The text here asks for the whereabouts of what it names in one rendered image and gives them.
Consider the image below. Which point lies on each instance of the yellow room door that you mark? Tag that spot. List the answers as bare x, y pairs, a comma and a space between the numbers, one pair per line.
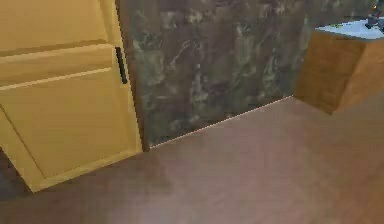
66, 110

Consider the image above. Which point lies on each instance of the brown cabinet with white top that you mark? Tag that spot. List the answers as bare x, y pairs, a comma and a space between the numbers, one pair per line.
336, 70

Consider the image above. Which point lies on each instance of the small green object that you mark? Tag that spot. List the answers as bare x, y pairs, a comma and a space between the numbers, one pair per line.
336, 25

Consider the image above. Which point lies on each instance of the small dark object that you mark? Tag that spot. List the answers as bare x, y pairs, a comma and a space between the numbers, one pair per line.
374, 19

